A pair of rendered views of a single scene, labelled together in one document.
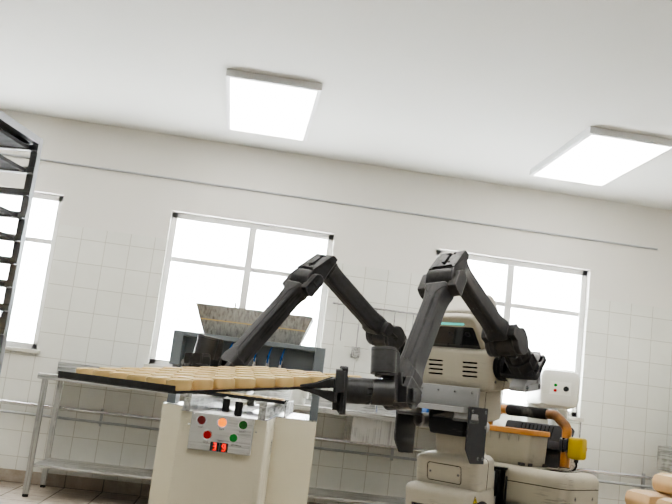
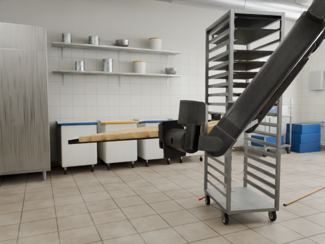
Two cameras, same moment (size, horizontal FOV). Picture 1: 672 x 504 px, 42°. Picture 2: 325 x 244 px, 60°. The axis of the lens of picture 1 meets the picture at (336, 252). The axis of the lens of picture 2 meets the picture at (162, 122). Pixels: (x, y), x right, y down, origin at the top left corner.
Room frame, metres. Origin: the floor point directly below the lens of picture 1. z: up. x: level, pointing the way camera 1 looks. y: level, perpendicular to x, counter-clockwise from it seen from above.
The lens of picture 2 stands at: (1.66, -0.77, 1.07)
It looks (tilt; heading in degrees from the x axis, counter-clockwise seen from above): 4 degrees down; 72
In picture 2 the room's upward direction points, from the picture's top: straight up
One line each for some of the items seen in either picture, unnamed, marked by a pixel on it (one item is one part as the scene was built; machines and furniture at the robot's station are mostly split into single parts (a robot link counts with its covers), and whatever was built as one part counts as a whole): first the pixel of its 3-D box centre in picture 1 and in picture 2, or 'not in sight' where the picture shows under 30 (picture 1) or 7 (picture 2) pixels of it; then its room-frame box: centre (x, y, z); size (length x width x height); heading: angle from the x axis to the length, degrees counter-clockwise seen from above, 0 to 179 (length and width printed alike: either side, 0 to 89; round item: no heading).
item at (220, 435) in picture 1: (221, 433); not in sight; (3.43, 0.35, 0.77); 0.24 x 0.04 x 0.14; 90
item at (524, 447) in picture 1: (509, 444); not in sight; (2.96, -0.65, 0.87); 0.23 x 0.15 x 0.11; 48
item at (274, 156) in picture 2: not in sight; (257, 150); (3.38, 1.53, 0.60); 0.64 x 0.03 x 0.03; 82
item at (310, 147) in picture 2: not in sight; (302, 146); (6.47, 4.10, 0.10); 0.60 x 0.40 x 0.20; 3
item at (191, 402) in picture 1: (216, 400); not in sight; (4.41, 0.50, 0.87); 2.01 x 0.03 x 0.07; 0
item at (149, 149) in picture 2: not in sight; (153, 141); (3.02, 3.94, 0.39); 0.64 x 0.54 x 0.77; 95
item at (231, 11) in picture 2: not in sight; (229, 114); (2.92, 1.29, 0.97); 0.03 x 0.03 x 1.70; 82
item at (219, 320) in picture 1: (254, 326); not in sight; (4.30, 0.35, 1.25); 0.56 x 0.29 x 0.14; 90
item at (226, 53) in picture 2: not in sight; (220, 55); (2.99, 1.58, 1.50); 0.64 x 0.03 x 0.03; 82
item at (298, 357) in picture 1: (247, 376); not in sight; (4.30, 0.35, 1.01); 0.72 x 0.33 x 0.34; 90
